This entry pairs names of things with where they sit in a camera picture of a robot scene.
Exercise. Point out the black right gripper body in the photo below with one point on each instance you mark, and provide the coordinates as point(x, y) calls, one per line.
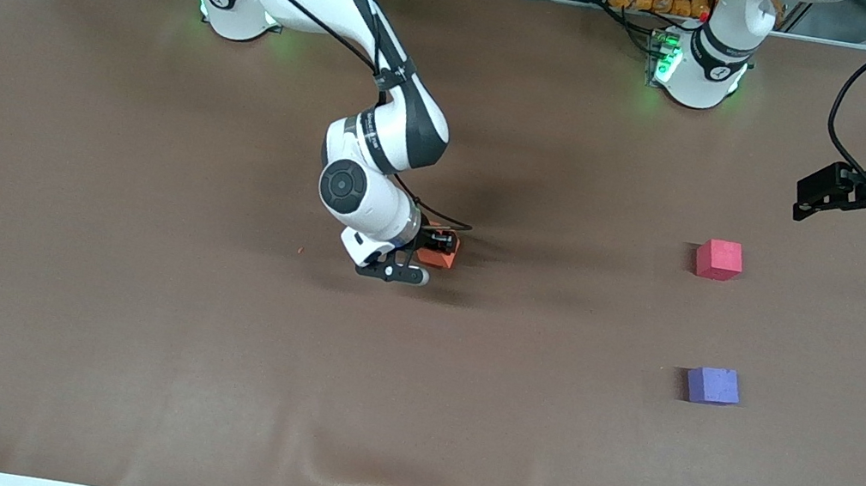
point(426, 239)

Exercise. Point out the orange foam block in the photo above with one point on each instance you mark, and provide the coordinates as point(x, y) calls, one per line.
point(439, 260)

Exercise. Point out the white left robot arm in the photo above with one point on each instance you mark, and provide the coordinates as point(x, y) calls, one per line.
point(727, 29)

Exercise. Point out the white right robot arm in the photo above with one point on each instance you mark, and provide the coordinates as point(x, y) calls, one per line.
point(380, 139)

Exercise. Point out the red foam block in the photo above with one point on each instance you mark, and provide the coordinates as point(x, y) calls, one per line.
point(719, 259)

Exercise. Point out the brown table cloth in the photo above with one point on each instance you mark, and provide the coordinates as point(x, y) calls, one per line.
point(407, 404)

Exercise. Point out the purple foam block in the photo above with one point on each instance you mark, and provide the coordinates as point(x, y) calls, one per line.
point(713, 386)

